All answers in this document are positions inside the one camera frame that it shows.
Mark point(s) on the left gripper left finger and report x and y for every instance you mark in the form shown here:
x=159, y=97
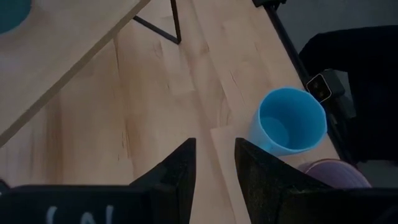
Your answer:
x=174, y=186

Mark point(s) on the purple ribbed mug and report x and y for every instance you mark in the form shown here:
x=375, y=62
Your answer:
x=335, y=174

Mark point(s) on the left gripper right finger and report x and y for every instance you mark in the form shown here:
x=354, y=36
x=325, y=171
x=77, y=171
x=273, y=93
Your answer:
x=261, y=186

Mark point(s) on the dark teal glazed mug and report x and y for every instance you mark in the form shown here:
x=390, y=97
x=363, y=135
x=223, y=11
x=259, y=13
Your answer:
x=12, y=12

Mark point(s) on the black office chair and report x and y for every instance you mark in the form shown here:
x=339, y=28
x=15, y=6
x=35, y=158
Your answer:
x=367, y=93

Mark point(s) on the small black table-level camera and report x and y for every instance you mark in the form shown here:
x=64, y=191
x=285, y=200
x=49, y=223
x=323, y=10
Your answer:
x=320, y=88

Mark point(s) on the light blue faceted mug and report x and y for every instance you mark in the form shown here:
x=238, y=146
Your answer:
x=280, y=127

